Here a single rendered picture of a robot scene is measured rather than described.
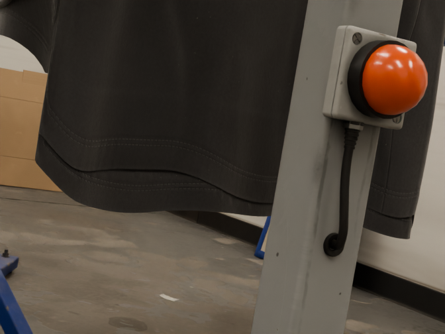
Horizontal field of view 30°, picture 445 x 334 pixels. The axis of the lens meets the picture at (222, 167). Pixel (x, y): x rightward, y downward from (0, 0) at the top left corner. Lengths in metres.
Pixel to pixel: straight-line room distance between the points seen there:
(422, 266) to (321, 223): 2.98
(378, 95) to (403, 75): 0.02
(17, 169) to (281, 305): 4.93
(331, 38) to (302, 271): 0.13
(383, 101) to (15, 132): 5.01
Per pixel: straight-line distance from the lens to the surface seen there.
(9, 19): 0.77
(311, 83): 0.48
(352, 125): 0.46
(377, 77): 0.44
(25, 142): 5.41
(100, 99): 0.71
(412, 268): 3.48
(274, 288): 0.48
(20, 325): 1.88
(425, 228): 3.44
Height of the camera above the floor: 0.61
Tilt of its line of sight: 3 degrees down
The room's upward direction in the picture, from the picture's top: 10 degrees clockwise
